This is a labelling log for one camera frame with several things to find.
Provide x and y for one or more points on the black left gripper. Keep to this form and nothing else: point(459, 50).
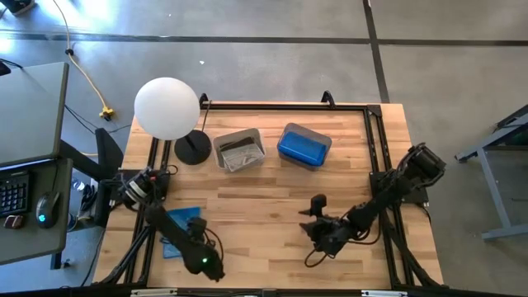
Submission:
point(197, 229)

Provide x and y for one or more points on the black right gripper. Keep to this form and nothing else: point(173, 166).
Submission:
point(330, 237)

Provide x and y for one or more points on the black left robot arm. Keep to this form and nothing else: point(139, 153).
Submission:
point(177, 243)

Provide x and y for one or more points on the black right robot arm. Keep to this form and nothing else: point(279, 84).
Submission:
point(383, 198)

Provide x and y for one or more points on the white tape strip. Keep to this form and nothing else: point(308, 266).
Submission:
point(153, 292)
point(383, 293)

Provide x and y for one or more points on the light grey plastic bin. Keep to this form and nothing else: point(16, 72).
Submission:
point(218, 154)

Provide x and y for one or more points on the black lamp stand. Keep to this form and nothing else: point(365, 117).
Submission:
point(198, 146)

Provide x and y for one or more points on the dark grey plastic bin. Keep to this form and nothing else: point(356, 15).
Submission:
point(307, 127)

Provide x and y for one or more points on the black desk leg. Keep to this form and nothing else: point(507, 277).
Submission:
point(108, 148)

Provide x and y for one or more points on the white globe lamp shade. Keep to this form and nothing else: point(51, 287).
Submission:
point(167, 108)

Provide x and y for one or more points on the black computer mouse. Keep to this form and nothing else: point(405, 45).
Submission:
point(47, 206)

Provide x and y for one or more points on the dark grey desk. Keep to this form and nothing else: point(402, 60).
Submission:
point(16, 243)

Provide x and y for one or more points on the small brown object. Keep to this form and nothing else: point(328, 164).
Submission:
point(13, 222)

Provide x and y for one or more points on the black keyboard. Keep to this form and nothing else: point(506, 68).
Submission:
point(12, 194)

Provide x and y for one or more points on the grey raised desk surface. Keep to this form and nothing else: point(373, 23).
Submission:
point(29, 111)

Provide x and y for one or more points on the dark flat floor object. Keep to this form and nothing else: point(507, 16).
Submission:
point(18, 5)

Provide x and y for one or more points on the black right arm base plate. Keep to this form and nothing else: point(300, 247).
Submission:
point(416, 194)

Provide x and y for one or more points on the black aluminium table frame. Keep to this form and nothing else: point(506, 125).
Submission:
point(288, 107)

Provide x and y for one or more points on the black frame bracket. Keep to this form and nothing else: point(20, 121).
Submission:
point(328, 98)
point(203, 99)

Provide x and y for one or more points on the grey metal table frame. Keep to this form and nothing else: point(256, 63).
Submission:
point(507, 232)

